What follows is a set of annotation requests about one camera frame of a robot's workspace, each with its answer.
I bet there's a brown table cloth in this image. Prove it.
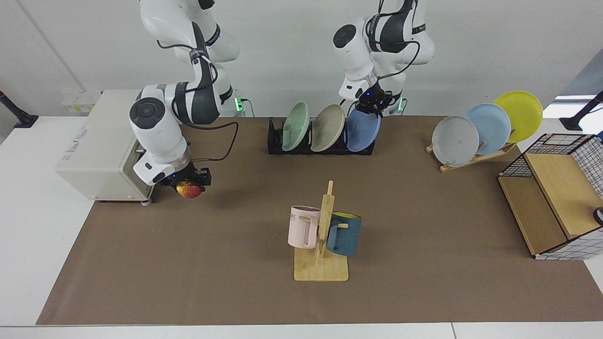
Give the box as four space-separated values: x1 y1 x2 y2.
36 115 603 325

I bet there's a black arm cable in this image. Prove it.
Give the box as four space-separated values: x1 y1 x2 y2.
157 40 239 163
367 0 421 81

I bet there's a wooden cup stand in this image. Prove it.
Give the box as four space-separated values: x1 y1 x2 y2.
294 180 349 282

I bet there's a light blue plate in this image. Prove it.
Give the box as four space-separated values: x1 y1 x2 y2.
465 103 512 155

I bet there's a white wall outlet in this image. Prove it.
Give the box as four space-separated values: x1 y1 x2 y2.
61 91 102 113

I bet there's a dark teal cup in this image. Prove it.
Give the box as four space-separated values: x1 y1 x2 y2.
326 212 362 257

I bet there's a black camera stand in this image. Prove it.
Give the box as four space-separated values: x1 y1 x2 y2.
0 91 39 129
560 91 603 131

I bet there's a wooden plate rack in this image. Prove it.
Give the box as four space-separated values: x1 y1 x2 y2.
426 129 517 173

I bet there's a beige plate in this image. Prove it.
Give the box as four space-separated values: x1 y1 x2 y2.
311 104 346 153

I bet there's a pale toaster oven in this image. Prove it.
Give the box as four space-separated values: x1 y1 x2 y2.
56 89 154 204

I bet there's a wire basket with wooden floor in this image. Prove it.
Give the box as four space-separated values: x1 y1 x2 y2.
498 133 603 261

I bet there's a black dish rack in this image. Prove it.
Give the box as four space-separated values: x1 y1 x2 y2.
268 118 376 156

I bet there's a pink cup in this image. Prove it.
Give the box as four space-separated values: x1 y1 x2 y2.
288 205 322 249

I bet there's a grey plate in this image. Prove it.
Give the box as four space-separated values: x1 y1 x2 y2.
432 116 480 167

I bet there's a red yellow apple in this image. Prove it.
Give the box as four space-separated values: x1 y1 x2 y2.
177 183 204 199

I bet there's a pale green plate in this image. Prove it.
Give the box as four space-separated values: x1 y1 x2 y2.
282 102 310 152

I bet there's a yellow plate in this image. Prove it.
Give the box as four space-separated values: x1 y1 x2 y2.
493 91 544 144

